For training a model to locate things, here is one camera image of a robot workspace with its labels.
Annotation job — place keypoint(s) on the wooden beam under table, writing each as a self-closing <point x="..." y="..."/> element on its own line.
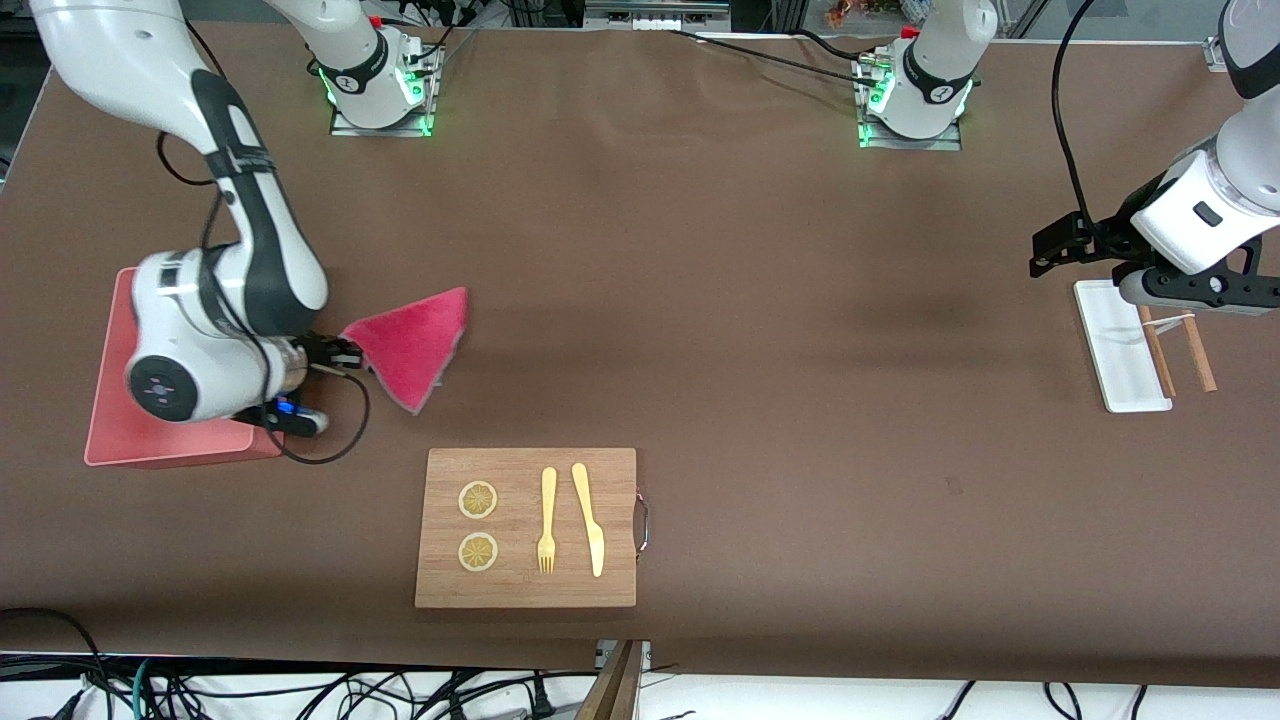
<point x="615" y="690"/>

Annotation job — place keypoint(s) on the grey power strip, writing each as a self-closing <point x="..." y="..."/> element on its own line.
<point x="655" y="15"/>

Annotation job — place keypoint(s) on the wooden cutting board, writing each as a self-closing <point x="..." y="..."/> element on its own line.
<point x="525" y="590"/>

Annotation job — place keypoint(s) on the thin pale cross stick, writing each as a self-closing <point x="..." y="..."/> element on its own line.
<point x="1172" y="321"/>

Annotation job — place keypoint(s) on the lemon slice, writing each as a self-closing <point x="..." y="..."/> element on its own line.
<point x="478" y="500"/>
<point x="478" y="552"/>

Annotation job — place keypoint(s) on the pink cloth with grey edge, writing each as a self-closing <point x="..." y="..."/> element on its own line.
<point x="410" y="345"/>

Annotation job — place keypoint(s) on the white rectangular tray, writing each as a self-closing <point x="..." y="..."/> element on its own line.
<point x="1115" y="350"/>

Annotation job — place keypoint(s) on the brown wooden stick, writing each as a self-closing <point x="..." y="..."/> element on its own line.
<point x="1200" y="355"/>
<point x="1158" y="350"/>

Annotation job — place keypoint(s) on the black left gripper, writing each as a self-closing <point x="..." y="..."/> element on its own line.
<point x="1108" y="238"/>

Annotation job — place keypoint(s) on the yellow plastic fork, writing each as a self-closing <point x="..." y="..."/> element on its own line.
<point x="548" y="500"/>

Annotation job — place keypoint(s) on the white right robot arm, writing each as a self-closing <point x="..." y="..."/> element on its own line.
<point x="180" y="330"/>

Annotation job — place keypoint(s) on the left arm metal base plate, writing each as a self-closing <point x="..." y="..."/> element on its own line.
<point x="945" y="143"/>

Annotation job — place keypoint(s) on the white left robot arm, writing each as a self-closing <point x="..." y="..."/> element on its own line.
<point x="1240" y="180"/>

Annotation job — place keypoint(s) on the pink plastic bin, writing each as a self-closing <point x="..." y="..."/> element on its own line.
<point x="110" y="440"/>

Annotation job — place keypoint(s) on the yellow plastic knife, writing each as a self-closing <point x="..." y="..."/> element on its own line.
<point x="592" y="535"/>

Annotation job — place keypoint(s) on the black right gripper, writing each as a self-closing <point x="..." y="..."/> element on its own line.
<point x="322" y="352"/>

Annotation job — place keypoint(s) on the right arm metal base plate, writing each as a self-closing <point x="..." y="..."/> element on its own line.
<point x="425" y="110"/>

